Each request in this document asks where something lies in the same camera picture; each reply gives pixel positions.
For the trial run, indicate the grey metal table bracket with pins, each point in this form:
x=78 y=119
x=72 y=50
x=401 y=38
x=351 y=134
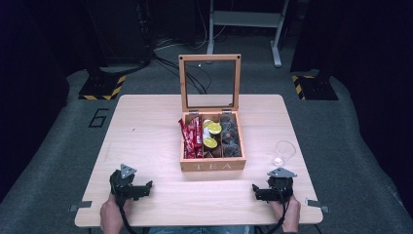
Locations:
x=317 y=204
x=81 y=205

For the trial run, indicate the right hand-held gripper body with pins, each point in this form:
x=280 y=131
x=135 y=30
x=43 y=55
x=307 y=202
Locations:
x=281 y=188

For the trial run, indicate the bundle of red sachets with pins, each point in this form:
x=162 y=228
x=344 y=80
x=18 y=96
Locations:
x=191 y=138

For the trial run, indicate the person's left hand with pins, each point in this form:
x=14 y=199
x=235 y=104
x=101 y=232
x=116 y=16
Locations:
x=112 y=216

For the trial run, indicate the pile of dark tea bags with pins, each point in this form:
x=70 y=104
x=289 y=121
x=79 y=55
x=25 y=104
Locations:
x=230 y=138

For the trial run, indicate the wooden tea box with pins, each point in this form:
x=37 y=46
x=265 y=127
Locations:
x=211 y=165

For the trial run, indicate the person's right hand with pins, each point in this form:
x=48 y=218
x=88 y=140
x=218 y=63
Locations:
x=291 y=216

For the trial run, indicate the dark cabinet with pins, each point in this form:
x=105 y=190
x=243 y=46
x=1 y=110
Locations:
x=120 y=29

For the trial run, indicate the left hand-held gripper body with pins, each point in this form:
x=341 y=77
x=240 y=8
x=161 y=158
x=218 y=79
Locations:
x=121 y=187

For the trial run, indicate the black yellow striped stand base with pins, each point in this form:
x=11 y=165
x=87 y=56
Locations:
x=102 y=86
x=313 y=87

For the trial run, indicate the white metal stand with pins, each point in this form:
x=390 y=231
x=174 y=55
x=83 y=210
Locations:
x=246 y=19

